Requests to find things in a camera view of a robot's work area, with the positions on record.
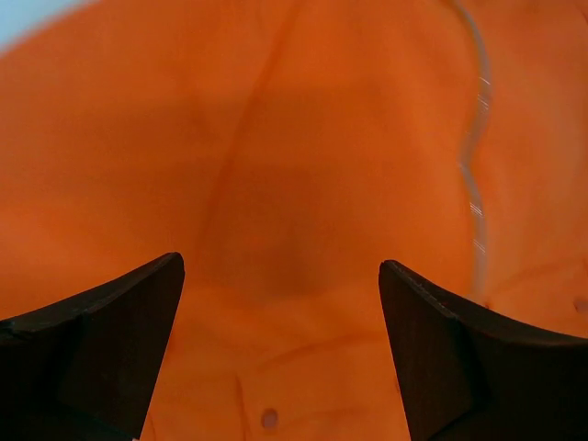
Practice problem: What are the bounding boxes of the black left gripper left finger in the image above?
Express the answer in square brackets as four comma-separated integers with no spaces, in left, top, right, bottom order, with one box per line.
[1,253,185,440]

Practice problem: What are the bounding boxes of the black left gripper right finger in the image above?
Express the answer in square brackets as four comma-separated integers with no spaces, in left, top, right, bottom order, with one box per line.
[379,261,587,440]

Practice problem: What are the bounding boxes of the orange zip-up jacket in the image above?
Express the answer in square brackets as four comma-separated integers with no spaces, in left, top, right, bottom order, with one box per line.
[1,1,587,440]

